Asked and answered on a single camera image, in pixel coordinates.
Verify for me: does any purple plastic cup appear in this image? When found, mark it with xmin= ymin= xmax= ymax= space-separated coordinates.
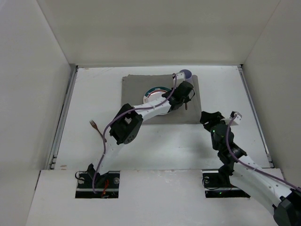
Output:
xmin=180 ymin=69 xmax=193 ymax=84

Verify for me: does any white plate green rim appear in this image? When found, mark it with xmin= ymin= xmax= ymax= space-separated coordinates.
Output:
xmin=143 ymin=86 xmax=171 ymax=105

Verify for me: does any grey cloth placemat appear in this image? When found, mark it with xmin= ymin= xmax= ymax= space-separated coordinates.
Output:
xmin=121 ymin=74 xmax=201 ymax=124

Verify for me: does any brown wooden fork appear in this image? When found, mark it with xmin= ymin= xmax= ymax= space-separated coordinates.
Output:
xmin=89 ymin=120 xmax=107 ymax=142

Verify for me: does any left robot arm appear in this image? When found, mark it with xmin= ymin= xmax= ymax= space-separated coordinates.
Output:
xmin=87 ymin=81 xmax=194 ymax=193

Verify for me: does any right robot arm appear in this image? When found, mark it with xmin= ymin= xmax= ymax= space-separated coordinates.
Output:
xmin=200 ymin=111 xmax=301 ymax=226

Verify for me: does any white front cover board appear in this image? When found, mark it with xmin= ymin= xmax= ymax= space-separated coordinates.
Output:
xmin=26 ymin=170 xmax=275 ymax=226

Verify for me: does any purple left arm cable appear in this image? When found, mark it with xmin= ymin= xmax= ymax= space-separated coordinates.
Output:
xmin=92 ymin=73 xmax=178 ymax=195

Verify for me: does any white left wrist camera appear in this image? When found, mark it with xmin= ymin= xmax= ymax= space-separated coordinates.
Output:
xmin=172 ymin=72 xmax=185 ymax=84

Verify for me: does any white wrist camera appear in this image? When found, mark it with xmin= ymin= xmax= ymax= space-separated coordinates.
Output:
xmin=172 ymin=72 xmax=185 ymax=84
xmin=221 ymin=111 xmax=242 ymax=126

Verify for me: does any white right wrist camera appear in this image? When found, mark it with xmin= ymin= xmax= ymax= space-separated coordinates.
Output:
xmin=221 ymin=111 xmax=242 ymax=126

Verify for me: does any right aluminium table rail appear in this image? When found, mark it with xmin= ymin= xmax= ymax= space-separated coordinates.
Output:
xmin=238 ymin=65 xmax=275 ymax=168

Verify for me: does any aluminium table rail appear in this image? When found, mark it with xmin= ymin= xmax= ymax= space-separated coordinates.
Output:
xmin=45 ymin=64 xmax=78 ymax=170
xmin=238 ymin=65 xmax=275 ymax=168

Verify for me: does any left aluminium table rail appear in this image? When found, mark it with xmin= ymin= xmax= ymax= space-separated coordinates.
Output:
xmin=45 ymin=64 xmax=78 ymax=170

